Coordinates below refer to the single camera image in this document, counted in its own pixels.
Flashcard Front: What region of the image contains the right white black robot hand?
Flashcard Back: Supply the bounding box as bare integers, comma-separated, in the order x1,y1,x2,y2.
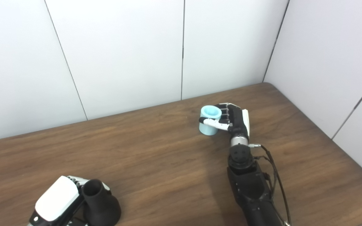
199,103,250,140

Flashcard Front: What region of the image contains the light-blue hose piece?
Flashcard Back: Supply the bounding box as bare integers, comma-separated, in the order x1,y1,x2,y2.
199,105,222,136

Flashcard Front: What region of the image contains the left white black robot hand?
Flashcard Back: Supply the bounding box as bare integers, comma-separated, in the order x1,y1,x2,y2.
27,175,111,226

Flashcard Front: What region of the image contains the black nozzle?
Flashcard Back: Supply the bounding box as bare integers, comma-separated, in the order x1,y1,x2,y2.
81,179,121,226

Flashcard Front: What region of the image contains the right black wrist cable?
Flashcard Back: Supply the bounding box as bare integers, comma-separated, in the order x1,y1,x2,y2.
249,144,292,226

